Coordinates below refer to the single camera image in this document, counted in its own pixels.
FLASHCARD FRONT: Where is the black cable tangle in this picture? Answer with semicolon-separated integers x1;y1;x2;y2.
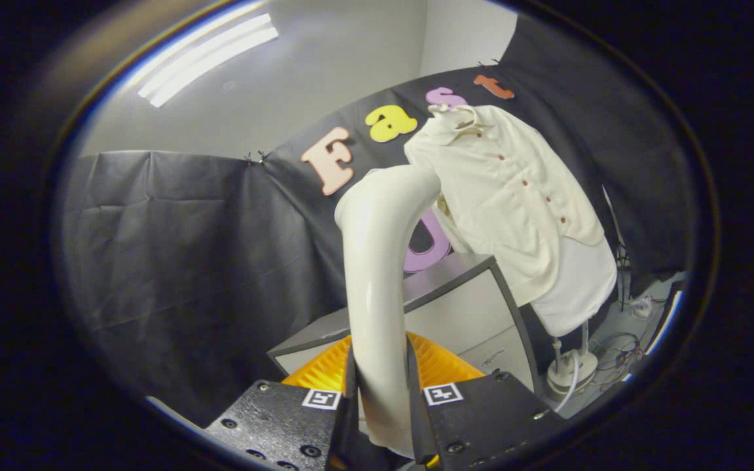
590;330;646;374

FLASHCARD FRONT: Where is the white garment steamer base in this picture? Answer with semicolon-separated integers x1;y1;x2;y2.
546;350;599;400

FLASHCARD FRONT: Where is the white clothes hanger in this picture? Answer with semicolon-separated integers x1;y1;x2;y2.
429;103;476;128

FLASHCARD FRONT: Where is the white garment steamer head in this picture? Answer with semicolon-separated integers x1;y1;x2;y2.
334;164;443;459

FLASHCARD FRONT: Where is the thin grey pole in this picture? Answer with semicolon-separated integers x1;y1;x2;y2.
603;186;630;308

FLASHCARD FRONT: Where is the black backdrop cloth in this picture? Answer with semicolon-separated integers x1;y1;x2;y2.
56;13;702;426

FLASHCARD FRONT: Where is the cream button-up shirt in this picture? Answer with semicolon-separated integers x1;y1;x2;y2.
404;103;607;307

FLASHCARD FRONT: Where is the grey cabinet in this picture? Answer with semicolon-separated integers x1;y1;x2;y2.
267;254;541;400

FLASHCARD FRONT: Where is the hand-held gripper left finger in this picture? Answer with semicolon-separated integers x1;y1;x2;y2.
206;334;359;471

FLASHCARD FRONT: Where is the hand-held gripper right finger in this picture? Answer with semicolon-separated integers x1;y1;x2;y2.
406;332;567;471

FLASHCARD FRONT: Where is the ceiling light panel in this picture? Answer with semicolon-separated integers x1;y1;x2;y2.
136;13;279;109

